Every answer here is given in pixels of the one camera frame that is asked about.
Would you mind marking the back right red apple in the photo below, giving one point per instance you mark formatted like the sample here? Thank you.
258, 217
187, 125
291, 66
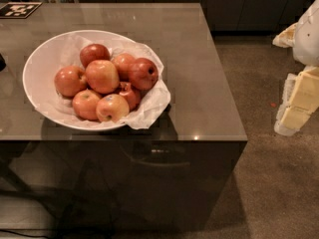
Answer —
122, 63

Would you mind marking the large red apple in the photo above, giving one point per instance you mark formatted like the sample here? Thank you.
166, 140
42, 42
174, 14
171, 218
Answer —
102, 76

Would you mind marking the front yellow-red apple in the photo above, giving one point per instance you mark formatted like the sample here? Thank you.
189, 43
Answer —
112, 107

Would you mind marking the black object at left edge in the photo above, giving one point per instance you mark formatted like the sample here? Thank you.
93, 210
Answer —
2, 63

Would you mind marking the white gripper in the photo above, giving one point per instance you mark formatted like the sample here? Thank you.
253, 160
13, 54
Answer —
307, 37

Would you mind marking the white ceramic bowl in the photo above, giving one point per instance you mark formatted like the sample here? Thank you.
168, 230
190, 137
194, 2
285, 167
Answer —
35, 79

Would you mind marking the small dark red apple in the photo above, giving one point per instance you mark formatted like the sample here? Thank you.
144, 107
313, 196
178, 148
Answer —
130, 93

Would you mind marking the dark red right apple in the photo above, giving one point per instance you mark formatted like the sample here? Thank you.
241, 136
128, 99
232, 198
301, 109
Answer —
143, 74

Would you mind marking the front left red apple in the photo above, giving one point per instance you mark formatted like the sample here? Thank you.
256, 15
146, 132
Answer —
84, 104

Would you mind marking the black white fiducial marker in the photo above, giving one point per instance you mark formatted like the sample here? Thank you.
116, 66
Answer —
18, 10

